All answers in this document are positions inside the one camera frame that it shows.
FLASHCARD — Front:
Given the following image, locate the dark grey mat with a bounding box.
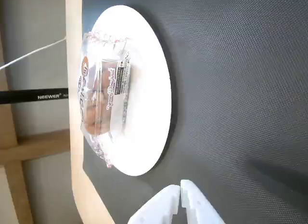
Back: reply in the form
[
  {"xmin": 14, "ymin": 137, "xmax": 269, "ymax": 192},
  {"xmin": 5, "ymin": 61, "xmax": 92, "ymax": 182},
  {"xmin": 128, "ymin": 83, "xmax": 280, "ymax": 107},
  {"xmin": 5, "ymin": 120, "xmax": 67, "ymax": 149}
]
[{"xmin": 80, "ymin": 0, "xmax": 308, "ymax": 224}]

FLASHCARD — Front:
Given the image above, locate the black tripod pole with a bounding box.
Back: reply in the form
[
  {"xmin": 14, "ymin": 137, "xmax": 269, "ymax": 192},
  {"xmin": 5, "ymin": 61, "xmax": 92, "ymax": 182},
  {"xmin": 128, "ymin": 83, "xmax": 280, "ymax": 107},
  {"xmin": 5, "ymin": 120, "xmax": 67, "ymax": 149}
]
[{"xmin": 0, "ymin": 87, "xmax": 71, "ymax": 105}]

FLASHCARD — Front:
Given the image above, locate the white round plate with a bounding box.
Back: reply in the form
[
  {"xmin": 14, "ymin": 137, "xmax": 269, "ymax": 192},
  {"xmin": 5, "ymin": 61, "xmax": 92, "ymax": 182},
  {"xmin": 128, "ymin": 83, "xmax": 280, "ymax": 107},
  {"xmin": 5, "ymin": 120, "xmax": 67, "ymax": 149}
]
[{"xmin": 83, "ymin": 4, "xmax": 172, "ymax": 177}]

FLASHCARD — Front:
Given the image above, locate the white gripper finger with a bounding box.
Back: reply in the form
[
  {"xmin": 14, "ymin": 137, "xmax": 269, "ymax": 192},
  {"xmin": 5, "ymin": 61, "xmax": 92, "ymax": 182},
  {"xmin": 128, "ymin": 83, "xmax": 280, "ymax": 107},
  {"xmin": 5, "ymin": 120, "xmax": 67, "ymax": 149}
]
[
  {"xmin": 180, "ymin": 179, "xmax": 227, "ymax": 224},
  {"xmin": 127, "ymin": 184, "xmax": 181, "ymax": 224}
]

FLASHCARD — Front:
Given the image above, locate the thin white cable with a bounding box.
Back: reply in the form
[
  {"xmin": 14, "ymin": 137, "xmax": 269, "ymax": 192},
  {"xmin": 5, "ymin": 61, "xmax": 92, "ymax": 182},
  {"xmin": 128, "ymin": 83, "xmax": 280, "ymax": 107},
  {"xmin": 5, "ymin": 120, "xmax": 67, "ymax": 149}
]
[{"xmin": 0, "ymin": 37, "xmax": 67, "ymax": 71}]

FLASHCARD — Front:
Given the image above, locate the clear brown snack package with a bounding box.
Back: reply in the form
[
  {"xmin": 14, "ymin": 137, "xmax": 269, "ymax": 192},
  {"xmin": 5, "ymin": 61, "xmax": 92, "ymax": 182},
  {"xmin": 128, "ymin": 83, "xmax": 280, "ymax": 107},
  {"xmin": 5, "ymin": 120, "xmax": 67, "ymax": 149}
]
[{"xmin": 77, "ymin": 31, "xmax": 133, "ymax": 169}]

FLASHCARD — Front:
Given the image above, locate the beige wooden furniture frame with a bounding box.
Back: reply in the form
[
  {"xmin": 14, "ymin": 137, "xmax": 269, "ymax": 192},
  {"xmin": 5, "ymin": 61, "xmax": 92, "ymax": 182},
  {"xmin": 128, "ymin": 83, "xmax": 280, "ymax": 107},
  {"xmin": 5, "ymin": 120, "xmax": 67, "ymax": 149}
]
[{"xmin": 0, "ymin": 33, "xmax": 73, "ymax": 224}]

